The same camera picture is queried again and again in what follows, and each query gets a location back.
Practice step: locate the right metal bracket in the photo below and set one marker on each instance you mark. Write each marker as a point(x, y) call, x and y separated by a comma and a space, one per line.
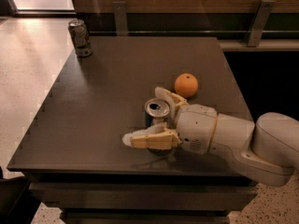
point(259, 21)

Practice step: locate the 7up can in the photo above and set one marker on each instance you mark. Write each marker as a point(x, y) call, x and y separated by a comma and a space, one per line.
point(80, 38)

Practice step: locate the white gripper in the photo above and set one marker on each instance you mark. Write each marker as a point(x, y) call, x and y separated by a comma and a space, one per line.
point(195, 127)

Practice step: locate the redbull can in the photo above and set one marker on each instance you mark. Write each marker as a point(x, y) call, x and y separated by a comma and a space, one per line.
point(157, 111)

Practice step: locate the orange fruit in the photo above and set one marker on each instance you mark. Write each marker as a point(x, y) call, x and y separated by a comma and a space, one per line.
point(186, 85)

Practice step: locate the grey drawer cabinet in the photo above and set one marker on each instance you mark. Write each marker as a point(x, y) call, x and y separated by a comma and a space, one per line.
point(73, 152)

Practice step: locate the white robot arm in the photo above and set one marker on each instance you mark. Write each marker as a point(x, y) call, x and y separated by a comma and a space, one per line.
point(266, 151)

